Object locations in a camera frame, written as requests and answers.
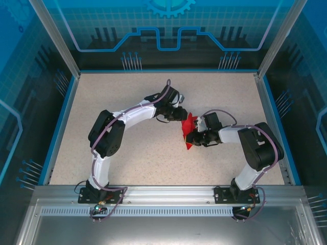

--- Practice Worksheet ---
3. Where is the red paper sheet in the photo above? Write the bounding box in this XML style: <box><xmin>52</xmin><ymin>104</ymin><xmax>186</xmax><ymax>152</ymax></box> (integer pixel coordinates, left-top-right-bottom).
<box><xmin>180</xmin><ymin>112</ymin><xmax>199</xmax><ymax>151</ymax></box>

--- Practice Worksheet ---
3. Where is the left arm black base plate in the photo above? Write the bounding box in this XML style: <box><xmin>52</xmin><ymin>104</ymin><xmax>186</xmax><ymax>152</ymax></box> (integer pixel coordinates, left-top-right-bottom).
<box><xmin>78</xmin><ymin>187</ymin><xmax>125</xmax><ymax>205</ymax></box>

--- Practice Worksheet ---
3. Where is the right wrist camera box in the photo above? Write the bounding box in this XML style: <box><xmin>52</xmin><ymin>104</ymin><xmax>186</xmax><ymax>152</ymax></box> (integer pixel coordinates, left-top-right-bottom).
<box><xmin>194</xmin><ymin>116</ymin><xmax>206</xmax><ymax>133</ymax></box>

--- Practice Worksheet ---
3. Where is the slotted grey cable duct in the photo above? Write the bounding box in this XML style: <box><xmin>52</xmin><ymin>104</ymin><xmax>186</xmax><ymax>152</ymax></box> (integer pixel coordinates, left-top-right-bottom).
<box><xmin>40</xmin><ymin>207</ymin><xmax>236</xmax><ymax>217</ymax></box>

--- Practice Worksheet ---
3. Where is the aluminium mounting rail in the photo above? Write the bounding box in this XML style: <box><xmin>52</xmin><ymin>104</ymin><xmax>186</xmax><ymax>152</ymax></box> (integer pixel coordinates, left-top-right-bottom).
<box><xmin>33</xmin><ymin>185</ymin><xmax>306</xmax><ymax>205</ymax></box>

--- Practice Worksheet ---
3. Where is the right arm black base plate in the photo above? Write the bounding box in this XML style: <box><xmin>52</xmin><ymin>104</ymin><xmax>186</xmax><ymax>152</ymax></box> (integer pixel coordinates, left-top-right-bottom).
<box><xmin>214</xmin><ymin>186</ymin><xmax>261</xmax><ymax>205</ymax></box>

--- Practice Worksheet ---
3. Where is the aluminium frame post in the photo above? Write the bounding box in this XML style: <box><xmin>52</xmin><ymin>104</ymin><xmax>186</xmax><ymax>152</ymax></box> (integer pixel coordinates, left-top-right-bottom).
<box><xmin>27</xmin><ymin>0</ymin><xmax>82</xmax><ymax>79</ymax></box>
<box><xmin>257</xmin><ymin>0</ymin><xmax>308</xmax><ymax>79</ymax></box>

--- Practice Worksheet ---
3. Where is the blue table edge strip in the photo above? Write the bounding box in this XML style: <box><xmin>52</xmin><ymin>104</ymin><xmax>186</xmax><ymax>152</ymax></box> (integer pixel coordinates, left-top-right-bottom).
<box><xmin>262</xmin><ymin>75</ymin><xmax>302</xmax><ymax>186</ymax></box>
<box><xmin>38</xmin><ymin>75</ymin><xmax>79</xmax><ymax>186</ymax></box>

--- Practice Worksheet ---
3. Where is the steel cabinet top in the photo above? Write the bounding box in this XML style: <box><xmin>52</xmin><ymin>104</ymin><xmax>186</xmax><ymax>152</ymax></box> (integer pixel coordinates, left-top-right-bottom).
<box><xmin>14</xmin><ymin>199</ymin><xmax>319</xmax><ymax>245</ymax></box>

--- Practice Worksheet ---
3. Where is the aluminium side rail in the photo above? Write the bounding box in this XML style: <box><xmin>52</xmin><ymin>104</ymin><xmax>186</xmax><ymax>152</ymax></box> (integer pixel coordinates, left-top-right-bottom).
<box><xmin>254</xmin><ymin>72</ymin><xmax>294</xmax><ymax>186</ymax></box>

